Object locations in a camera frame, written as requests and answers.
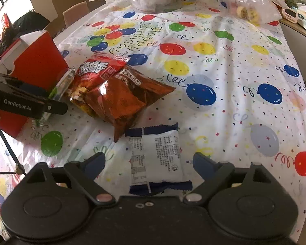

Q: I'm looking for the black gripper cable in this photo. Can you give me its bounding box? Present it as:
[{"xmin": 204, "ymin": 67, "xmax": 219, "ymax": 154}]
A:
[{"xmin": 0, "ymin": 117, "xmax": 26, "ymax": 177}]

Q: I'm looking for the brown foil oreo bag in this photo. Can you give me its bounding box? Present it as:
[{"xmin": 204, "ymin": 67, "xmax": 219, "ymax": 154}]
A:
[{"xmin": 84, "ymin": 65, "xmax": 175, "ymax": 143}]

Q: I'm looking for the small clear bag with pastries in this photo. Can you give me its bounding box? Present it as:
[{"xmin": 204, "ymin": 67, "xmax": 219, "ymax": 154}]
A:
[{"xmin": 224, "ymin": 0, "xmax": 287, "ymax": 25}]

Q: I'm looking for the red crispy noodle snack bag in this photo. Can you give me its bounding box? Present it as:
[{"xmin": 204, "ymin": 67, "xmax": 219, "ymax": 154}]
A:
[{"xmin": 67, "ymin": 51, "xmax": 130, "ymax": 117}]

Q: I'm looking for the green snack bar packet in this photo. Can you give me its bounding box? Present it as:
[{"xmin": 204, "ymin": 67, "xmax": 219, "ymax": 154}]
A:
[{"xmin": 37, "ymin": 67, "xmax": 76, "ymax": 125}]

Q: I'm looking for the wooden chair with pink towel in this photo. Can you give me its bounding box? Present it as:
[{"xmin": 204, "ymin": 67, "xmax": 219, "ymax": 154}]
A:
[{"xmin": 44, "ymin": 0, "xmax": 106, "ymax": 38}]

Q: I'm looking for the balloon birthday tablecloth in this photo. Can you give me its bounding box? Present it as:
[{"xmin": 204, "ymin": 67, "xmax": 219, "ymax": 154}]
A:
[{"xmin": 5, "ymin": 0, "xmax": 306, "ymax": 241}]

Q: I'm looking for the white blue cookie packet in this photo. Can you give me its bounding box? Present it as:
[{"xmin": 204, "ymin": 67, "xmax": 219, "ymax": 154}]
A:
[{"xmin": 125, "ymin": 123, "xmax": 193, "ymax": 196}]

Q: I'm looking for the pink towel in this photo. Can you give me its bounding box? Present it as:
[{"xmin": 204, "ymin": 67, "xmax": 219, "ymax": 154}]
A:
[{"xmin": 62, "ymin": 2, "xmax": 90, "ymax": 28}]

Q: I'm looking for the red and white cardboard box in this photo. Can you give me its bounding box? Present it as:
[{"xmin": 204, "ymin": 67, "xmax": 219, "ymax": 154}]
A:
[{"xmin": 0, "ymin": 30, "xmax": 68, "ymax": 138}]

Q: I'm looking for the black clothing pile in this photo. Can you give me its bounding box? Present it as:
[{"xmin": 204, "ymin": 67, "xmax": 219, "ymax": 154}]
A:
[{"xmin": 0, "ymin": 11, "xmax": 50, "ymax": 56}]

